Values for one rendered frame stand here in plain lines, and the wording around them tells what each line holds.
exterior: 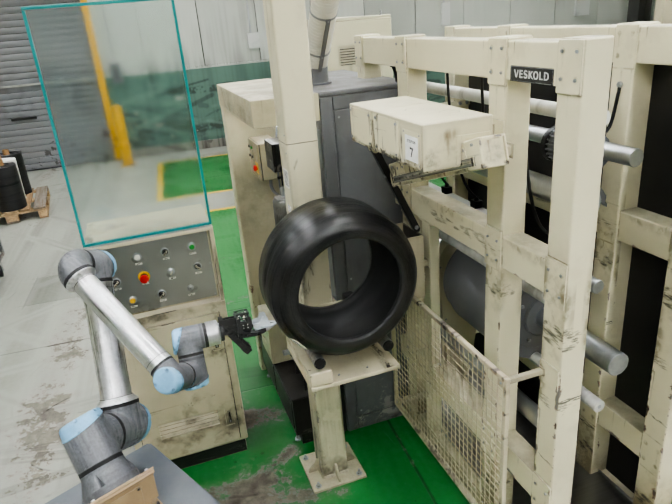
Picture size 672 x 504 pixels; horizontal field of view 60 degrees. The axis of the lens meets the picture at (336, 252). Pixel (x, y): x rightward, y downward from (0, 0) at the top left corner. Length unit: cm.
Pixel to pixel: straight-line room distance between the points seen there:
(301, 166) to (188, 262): 78
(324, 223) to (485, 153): 59
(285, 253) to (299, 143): 49
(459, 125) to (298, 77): 71
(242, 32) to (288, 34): 889
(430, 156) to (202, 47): 947
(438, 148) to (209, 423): 193
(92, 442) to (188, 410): 100
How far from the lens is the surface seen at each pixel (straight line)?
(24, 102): 1134
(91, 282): 219
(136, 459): 249
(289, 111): 228
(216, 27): 1110
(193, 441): 321
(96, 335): 232
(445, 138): 184
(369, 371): 234
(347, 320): 246
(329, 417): 287
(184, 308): 282
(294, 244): 202
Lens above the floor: 211
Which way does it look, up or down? 22 degrees down
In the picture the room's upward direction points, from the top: 5 degrees counter-clockwise
